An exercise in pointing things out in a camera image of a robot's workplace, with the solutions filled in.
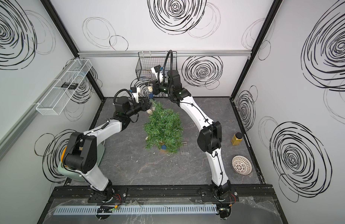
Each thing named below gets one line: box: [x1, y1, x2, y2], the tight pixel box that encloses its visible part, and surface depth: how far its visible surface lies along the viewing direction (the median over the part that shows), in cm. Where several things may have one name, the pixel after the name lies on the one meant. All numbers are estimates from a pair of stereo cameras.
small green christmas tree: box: [143, 98, 184, 154], surface depth 69 cm
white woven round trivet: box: [231, 154, 253, 176], surface depth 84 cm
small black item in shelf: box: [61, 82, 79, 90], surface depth 79 cm
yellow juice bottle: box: [231, 132, 243, 147], surface depth 89 cm
